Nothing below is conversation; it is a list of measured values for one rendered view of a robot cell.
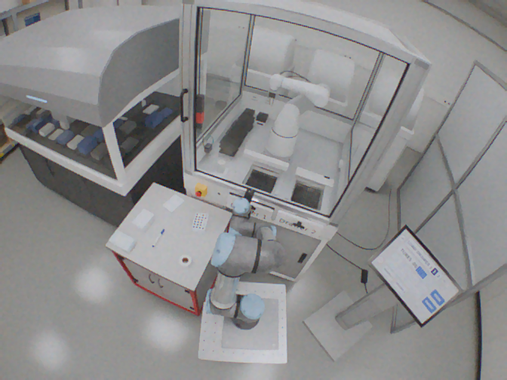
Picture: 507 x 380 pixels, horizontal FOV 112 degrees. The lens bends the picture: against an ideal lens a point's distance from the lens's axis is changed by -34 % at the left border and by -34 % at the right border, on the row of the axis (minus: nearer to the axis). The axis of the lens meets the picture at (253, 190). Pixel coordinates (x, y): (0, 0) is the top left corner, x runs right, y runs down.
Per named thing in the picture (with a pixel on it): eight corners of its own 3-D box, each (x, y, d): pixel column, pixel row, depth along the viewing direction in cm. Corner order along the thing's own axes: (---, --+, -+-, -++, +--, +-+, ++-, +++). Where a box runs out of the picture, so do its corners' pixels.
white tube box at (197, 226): (204, 234, 154) (204, 230, 152) (191, 231, 154) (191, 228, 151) (208, 217, 163) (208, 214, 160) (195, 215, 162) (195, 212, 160)
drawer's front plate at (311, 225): (317, 237, 157) (323, 227, 149) (274, 222, 161) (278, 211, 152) (318, 234, 158) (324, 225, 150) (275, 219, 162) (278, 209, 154)
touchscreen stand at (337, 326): (333, 361, 173) (412, 337, 98) (302, 321, 196) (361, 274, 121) (371, 326, 196) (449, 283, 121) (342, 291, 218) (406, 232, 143)
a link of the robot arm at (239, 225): (250, 241, 118) (255, 219, 120) (227, 237, 118) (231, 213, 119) (249, 240, 126) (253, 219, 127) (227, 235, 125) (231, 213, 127)
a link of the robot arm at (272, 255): (296, 251, 78) (276, 221, 127) (262, 245, 78) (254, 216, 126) (287, 284, 79) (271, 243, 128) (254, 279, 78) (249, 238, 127)
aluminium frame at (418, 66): (338, 228, 148) (432, 64, 70) (182, 173, 160) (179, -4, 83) (348, 142, 211) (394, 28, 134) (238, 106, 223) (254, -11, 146)
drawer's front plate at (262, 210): (269, 222, 160) (273, 212, 152) (226, 206, 163) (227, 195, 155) (270, 220, 161) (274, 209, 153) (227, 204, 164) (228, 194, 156)
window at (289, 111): (329, 217, 147) (409, 62, 76) (195, 170, 157) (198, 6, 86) (329, 216, 147) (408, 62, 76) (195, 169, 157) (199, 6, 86)
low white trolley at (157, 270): (200, 320, 186) (194, 290, 129) (134, 288, 193) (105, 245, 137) (226, 262, 224) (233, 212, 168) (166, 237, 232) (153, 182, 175)
